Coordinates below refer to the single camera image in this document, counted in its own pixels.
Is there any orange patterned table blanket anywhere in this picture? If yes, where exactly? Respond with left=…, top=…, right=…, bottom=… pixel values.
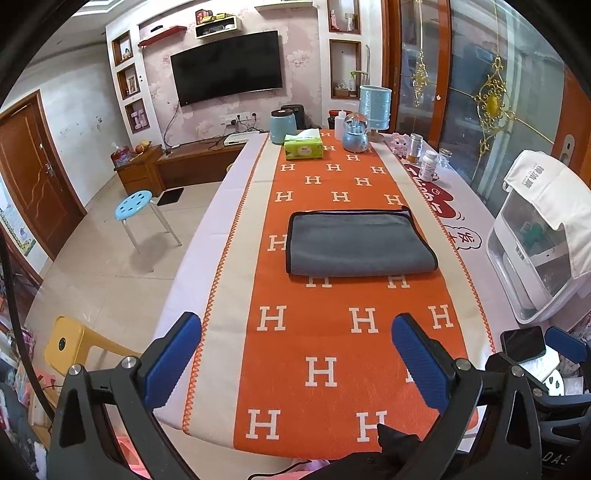
left=182, top=129, right=498, bottom=454

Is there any black cable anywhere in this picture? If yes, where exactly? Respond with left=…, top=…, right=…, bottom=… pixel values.
left=0, top=228, right=63, bottom=409

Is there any light blue canister black lid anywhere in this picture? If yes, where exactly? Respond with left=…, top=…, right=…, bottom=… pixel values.
left=270, top=110, right=299, bottom=147

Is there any blue round stool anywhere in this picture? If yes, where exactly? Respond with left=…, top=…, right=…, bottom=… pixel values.
left=114, top=189, right=184, bottom=254

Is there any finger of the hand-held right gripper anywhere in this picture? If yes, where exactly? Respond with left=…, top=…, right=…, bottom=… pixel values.
left=543, top=325, right=591, bottom=370

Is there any white set-top box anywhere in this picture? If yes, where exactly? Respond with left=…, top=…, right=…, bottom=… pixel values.
left=223, top=131, right=262, bottom=149

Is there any blue snow globe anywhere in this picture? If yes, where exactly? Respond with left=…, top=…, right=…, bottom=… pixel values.
left=342, top=113, right=370, bottom=152

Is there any white countertop cabinet appliance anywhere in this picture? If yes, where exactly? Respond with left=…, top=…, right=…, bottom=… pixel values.
left=486, top=184, right=591, bottom=325

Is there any white cloth cover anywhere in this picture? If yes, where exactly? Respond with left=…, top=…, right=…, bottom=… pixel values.
left=502, top=150, right=591, bottom=283

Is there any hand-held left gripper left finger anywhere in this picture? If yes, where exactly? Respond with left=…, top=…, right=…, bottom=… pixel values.
left=46, top=312, right=203, bottom=480

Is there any glass door gold ornament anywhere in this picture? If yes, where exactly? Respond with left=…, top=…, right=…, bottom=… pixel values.
left=382, top=0, right=591, bottom=210

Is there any black round appliance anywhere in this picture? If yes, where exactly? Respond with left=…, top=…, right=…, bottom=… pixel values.
left=281, top=104, right=308, bottom=132

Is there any grey towel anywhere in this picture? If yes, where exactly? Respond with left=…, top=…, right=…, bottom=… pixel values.
left=286, top=206, right=439, bottom=278

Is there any wooden television cabinet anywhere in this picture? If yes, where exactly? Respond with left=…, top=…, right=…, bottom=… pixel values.
left=113, top=137, right=256, bottom=197

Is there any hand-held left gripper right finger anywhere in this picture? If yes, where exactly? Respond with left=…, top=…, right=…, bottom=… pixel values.
left=391, top=312, right=544, bottom=480

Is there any white pill bottle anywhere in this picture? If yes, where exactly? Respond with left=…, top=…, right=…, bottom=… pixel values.
left=417, top=150, right=438, bottom=182

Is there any red wall shelf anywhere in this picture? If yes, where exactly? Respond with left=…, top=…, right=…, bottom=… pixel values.
left=138, top=25, right=188, bottom=47

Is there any light blue cylinder lamp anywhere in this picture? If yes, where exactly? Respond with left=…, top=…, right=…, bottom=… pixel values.
left=359, top=85, right=393, bottom=143

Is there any black glossy rectangular device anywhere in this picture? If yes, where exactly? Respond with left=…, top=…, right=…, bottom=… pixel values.
left=501, top=325, right=547, bottom=363

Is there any yellow plastic stool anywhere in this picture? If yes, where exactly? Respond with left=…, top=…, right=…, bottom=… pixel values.
left=43, top=316, right=144, bottom=385

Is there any brown wooden door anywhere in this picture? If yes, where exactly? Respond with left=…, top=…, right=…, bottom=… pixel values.
left=0, top=89, right=89, bottom=262

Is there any white wall shelf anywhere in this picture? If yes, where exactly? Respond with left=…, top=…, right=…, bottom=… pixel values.
left=194, top=16, right=242, bottom=40

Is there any green tissue box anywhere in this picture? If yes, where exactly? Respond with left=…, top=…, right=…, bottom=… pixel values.
left=283, top=129, right=324, bottom=162

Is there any pile of colourful packets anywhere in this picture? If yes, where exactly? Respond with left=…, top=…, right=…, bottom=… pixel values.
left=0, top=318, right=58, bottom=467

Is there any red wrapped bottle pack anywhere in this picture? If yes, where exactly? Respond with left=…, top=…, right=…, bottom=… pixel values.
left=110, top=143, right=133, bottom=168

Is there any wall poster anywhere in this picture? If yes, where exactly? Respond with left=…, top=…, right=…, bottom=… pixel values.
left=0, top=178, right=38, bottom=257

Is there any black wall television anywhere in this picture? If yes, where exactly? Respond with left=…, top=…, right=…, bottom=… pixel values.
left=170, top=30, right=284, bottom=108

